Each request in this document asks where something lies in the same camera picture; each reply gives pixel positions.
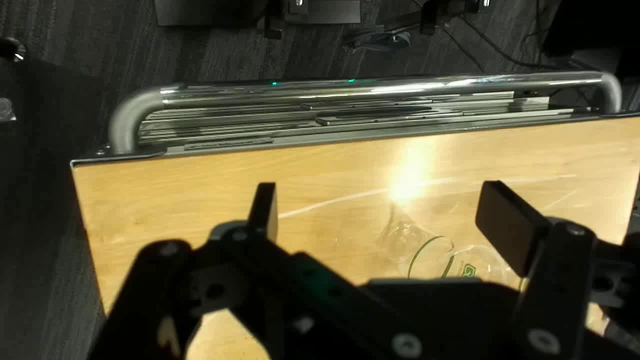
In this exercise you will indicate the small black floor gadget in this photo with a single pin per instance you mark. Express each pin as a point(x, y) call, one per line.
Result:
point(377, 38)

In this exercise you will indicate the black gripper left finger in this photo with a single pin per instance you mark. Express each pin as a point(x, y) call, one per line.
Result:
point(262, 211)

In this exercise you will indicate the clear plastic cup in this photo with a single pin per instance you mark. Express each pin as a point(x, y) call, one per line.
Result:
point(432, 260)

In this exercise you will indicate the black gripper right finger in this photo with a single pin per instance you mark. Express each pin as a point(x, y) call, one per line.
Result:
point(510, 220)

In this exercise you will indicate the black round knob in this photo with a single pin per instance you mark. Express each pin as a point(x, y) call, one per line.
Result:
point(10, 50)

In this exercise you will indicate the dark floor equipment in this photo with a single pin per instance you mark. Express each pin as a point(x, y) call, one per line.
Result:
point(586, 27)

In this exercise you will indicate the grey cart drawer cabinet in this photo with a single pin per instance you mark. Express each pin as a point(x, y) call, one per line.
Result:
point(301, 121)

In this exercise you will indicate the grey round knob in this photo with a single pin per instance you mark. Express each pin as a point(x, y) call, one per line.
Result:
point(4, 111)

